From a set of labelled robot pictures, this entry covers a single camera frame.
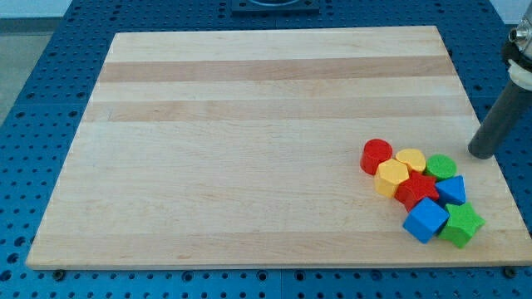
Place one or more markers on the green cylinder block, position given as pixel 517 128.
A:
pixel 441 167

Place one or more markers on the red cylinder block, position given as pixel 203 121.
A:
pixel 374 152

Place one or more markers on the blue cube block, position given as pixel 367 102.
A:
pixel 425 220

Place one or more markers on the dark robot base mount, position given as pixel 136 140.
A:
pixel 241 7

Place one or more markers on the yellow hexagon block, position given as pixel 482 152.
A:
pixel 389 175

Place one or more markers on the yellow heart block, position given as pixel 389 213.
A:
pixel 413 159

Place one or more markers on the green star block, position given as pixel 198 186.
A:
pixel 462 225

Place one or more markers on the red star block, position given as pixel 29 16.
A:
pixel 418 187

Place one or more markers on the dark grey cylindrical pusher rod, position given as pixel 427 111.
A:
pixel 511 104

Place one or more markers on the wooden board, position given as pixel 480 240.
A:
pixel 240 149

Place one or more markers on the blue triangle block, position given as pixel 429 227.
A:
pixel 451 191

